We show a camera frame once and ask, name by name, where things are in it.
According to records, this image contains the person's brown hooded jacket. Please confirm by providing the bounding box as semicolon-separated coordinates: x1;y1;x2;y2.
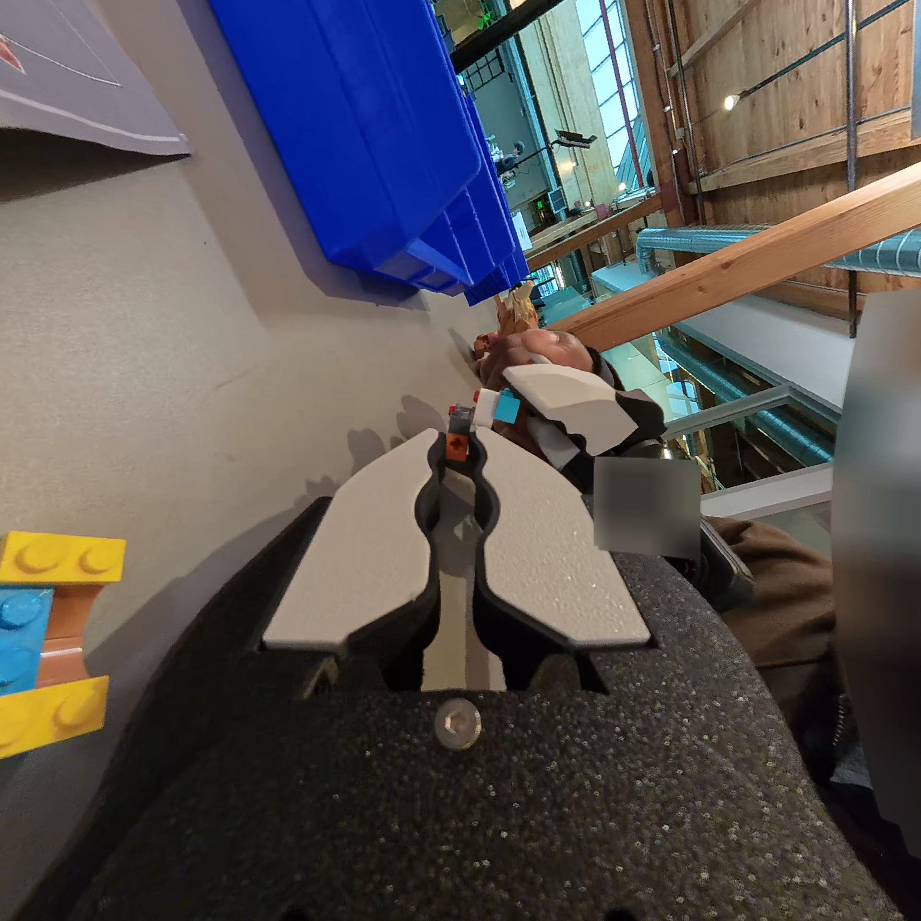
777;669;900;864

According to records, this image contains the black light stand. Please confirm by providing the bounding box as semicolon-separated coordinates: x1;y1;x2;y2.
518;130;598;174

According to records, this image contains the brown tan toy figure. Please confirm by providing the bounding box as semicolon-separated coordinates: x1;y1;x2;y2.
471;279;539;361

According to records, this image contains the multicoloured toy brick assembly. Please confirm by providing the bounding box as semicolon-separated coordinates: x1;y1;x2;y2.
0;531;127;760

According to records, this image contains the silver air duct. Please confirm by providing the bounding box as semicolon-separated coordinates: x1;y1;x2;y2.
658;331;839;465
637;226;921;278

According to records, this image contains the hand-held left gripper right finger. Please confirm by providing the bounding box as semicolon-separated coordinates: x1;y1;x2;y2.
471;426;652;677

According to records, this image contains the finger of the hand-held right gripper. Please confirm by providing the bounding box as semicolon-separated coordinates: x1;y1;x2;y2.
500;363;668;457
527;417;582;472

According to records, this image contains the person's right forearm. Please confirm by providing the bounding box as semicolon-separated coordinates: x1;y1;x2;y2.
708;517;839;673

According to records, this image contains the person's right hand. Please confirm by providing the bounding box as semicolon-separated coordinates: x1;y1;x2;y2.
478;327;616;465

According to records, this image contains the teal grey red brick assembly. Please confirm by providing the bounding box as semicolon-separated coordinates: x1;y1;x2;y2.
449;387;520;436

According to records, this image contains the grey desk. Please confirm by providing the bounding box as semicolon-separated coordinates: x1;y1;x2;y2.
0;0;577;921

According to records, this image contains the wooden ceiling beam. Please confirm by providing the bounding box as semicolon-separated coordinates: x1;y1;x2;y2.
568;162;921;354

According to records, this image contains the grey instruction booklet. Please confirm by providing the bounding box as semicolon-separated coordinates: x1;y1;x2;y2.
0;0;191;155

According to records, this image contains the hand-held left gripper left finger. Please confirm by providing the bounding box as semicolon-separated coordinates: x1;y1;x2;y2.
261;428;441;677

